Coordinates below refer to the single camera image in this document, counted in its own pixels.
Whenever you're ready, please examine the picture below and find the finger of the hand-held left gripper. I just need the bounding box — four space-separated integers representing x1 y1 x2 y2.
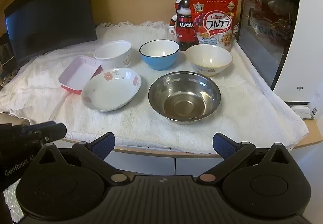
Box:
40 124 67 142
24 121 57 136

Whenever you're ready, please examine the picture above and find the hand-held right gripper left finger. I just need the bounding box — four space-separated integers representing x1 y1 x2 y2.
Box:
37 132 128 185

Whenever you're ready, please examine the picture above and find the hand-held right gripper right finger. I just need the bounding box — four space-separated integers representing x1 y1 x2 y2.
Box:
198 133 290 185

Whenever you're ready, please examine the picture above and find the white floral plate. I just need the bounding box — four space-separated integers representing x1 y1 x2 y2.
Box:
81 67 142 113

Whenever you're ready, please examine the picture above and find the stainless steel bowl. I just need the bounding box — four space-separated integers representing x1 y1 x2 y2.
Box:
148 71 222 125

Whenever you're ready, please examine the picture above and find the pink rectangular tray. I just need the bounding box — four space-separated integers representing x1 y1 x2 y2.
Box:
58 55 104 94

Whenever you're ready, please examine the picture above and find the cream floral bowl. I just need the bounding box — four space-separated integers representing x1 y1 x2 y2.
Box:
185 44 233 77

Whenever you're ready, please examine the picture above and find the white plastic bowl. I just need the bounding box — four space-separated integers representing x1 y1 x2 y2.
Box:
93 40 133 69

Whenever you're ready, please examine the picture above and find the blue bowl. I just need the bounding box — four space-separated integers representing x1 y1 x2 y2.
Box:
139 40 180 71

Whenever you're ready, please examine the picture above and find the white fringed towel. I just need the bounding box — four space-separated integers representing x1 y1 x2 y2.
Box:
0 21 309 155

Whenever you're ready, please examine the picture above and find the white cabinet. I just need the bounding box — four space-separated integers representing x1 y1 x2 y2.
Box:
108 149 228 179

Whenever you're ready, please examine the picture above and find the small white box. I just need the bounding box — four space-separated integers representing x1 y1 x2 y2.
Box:
290 105 316 120

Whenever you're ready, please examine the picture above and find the black monitor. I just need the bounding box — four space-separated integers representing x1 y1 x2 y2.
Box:
4 0 98 63

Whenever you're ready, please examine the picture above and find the white microwave oven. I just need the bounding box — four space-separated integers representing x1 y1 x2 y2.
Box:
237 0 323 103

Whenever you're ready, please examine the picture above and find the red cereal bag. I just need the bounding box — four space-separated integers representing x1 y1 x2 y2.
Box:
190 0 240 53

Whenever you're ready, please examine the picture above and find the red bear robot figurine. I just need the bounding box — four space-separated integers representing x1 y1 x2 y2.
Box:
169 0 200 51

